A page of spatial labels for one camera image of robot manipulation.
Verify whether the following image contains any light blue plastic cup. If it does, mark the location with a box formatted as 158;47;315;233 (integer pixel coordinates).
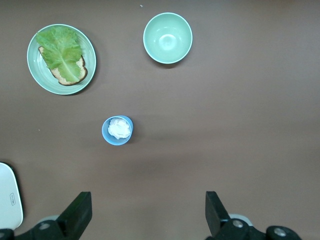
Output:
101;115;134;146

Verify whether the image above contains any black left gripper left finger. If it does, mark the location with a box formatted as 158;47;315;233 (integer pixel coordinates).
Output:
33;191;93;240

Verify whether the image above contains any green lettuce leaf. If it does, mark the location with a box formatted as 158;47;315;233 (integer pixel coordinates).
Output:
35;25;84;83

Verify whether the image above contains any pale green ribbed plate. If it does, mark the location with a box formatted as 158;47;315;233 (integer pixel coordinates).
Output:
26;23;97;96

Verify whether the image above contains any pale green bowl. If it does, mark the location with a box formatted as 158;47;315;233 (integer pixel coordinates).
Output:
142;12;193;65

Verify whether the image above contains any crumpled white tissue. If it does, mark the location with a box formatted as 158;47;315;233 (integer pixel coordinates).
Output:
107;117;133;140

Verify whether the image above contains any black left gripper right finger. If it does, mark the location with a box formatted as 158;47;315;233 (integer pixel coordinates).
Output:
205;191;266;240

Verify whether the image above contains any white toaster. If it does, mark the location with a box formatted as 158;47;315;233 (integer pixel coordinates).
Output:
0;162;24;230

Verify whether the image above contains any toasted bread slice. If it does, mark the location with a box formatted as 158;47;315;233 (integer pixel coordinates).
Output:
37;46;88;87

